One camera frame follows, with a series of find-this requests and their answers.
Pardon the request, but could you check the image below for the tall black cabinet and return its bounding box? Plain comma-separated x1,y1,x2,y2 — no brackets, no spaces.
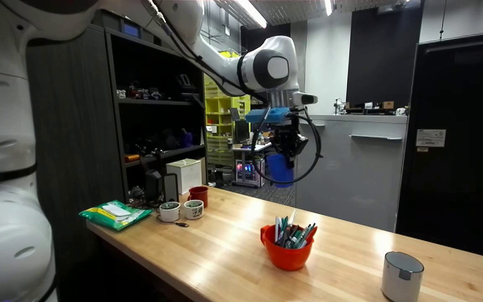
396,30,483,263

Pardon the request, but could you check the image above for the green wipes package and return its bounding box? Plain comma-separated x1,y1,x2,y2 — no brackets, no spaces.
77,198,154,231

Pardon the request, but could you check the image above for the small white plant pot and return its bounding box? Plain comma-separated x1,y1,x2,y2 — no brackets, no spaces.
181,198,206,221
158,200,183,223

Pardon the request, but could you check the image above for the orange bowl with handle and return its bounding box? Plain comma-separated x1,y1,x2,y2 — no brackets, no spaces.
260,223,317,272

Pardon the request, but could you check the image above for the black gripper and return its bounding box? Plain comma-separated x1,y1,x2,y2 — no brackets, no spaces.
270,122,305,169

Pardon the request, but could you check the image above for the black desktop speaker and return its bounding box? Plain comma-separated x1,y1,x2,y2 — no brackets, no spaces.
163,173,181,203

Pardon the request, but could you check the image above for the yellow shelving rack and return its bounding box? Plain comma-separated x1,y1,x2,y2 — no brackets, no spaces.
203,50,253,164

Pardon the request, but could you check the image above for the bundle of coloured markers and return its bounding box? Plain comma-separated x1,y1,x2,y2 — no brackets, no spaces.
273,215,320,250

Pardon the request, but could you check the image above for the white cup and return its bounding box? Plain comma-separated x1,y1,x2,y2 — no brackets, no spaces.
381,250,426,302

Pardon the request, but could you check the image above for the dark wooden shelf unit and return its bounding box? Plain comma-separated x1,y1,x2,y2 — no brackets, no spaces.
25,10,208,302

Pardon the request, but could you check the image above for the white paper label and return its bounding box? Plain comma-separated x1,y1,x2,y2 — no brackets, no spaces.
414,127,448,149

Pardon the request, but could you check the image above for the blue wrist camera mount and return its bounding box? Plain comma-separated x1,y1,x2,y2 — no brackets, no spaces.
245,106,293,126

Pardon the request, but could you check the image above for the white box with pale lid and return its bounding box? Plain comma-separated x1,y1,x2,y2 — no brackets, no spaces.
164,158,206,198

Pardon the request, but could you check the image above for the red cup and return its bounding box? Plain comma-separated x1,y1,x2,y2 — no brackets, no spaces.
188,184,210,210

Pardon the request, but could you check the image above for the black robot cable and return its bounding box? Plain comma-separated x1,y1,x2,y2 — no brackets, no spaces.
250,107,324,186

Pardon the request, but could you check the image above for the blue plastic cup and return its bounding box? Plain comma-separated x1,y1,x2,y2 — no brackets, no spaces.
265,153,295,190

